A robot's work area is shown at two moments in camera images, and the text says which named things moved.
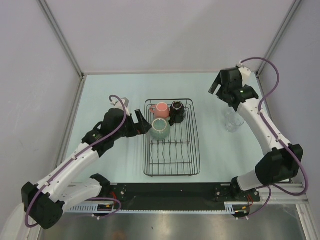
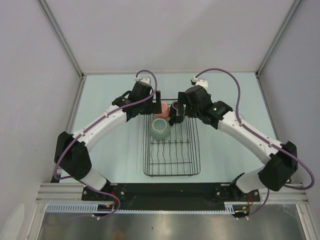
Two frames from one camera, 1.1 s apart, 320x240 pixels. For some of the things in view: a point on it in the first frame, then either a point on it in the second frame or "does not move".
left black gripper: (142, 127) -> (154, 107)
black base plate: (176, 197) does not move
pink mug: (161, 110) does not move
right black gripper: (213, 89) -> (183, 99)
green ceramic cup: (160, 128) does not move
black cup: (177, 112) does not move
